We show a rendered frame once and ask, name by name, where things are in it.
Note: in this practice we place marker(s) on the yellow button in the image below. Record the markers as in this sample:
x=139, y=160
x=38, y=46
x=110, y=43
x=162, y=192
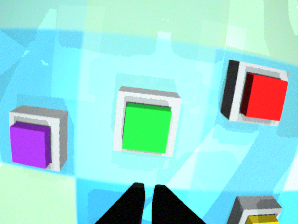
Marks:
x=255, y=210

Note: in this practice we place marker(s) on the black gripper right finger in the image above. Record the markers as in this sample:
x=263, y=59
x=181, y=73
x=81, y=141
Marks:
x=167, y=208

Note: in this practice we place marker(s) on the red button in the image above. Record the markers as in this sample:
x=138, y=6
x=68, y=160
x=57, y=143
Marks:
x=254, y=94

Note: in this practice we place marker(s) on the purple button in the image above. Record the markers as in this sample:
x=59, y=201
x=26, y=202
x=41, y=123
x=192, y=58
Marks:
x=39, y=137

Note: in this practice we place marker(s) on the green button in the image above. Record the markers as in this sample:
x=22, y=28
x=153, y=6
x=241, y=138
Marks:
x=146, y=121

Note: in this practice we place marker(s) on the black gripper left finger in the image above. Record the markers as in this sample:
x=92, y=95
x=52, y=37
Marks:
x=128, y=209

